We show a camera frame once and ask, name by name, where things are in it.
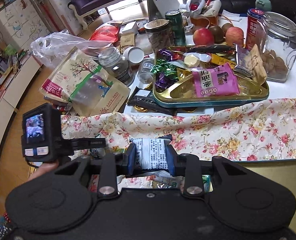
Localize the black snack bag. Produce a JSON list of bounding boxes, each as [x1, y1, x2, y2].
[[127, 87, 177, 116]]

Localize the glass jar silver lid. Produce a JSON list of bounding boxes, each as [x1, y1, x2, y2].
[[98, 47, 134, 86]]

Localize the floral cloth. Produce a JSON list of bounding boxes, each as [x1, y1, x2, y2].
[[61, 98, 296, 191]]

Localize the green white snack packet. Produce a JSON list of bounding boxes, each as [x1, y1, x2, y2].
[[149, 175, 212, 192]]

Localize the clear plastic bag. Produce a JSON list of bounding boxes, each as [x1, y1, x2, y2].
[[30, 30, 113, 69]]

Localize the brown kiwi fruit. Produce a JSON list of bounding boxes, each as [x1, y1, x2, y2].
[[209, 23, 233, 44]]

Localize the small clear glass jar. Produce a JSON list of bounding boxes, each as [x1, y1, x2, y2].
[[138, 57, 154, 84]]

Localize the gold coin chocolate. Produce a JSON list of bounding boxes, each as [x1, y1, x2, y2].
[[133, 105, 148, 113]]

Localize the red apple left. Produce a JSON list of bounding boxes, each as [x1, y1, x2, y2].
[[193, 28, 215, 46]]

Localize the gold teal tin tray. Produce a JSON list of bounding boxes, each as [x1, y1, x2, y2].
[[152, 45, 269, 108]]

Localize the large kraft paper snack bag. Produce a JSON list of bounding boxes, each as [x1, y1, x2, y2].
[[39, 47, 130, 116]]

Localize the red apple right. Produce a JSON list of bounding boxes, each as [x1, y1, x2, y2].
[[225, 27, 244, 46]]

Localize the white cartoon storage cabinet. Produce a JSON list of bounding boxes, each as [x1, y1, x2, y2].
[[0, 0, 50, 50]]

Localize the beige paper snack packet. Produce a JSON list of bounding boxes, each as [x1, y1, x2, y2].
[[234, 44, 267, 86]]

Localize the white black-print snack packet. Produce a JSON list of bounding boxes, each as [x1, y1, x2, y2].
[[127, 135, 172, 175]]

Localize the white round lid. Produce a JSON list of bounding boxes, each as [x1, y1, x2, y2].
[[123, 47, 145, 65]]

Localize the red snack tube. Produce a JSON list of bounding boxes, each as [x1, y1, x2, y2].
[[245, 8, 264, 50]]

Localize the pink snack packet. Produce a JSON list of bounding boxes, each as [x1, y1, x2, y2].
[[192, 63, 239, 98]]

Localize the large glass cookie jar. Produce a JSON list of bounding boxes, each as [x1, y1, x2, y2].
[[256, 11, 296, 83]]

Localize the purple wrapped candy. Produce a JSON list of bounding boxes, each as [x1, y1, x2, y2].
[[151, 49, 178, 90]]

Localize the green drink can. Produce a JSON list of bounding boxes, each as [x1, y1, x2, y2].
[[165, 10, 186, 46]]

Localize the gold teal tin lid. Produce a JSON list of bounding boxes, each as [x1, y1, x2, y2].
[[238, 159, 296, 233]]

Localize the red apple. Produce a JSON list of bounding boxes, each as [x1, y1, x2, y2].
[[225, 27, 244, 46], [193, 28, 215, 46]]

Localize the green wrapped candies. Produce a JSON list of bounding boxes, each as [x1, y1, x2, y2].
[[151, 59, 179, 81]]

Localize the dark jar wooden lid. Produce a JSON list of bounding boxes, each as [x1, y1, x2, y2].
[[144, 18, 174, 53]]

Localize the red plastic bag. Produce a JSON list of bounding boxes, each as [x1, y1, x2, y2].
[[89, 24, 120, 43]]

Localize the left hand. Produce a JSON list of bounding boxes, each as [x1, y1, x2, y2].
[[28, 160, 59, 181]]

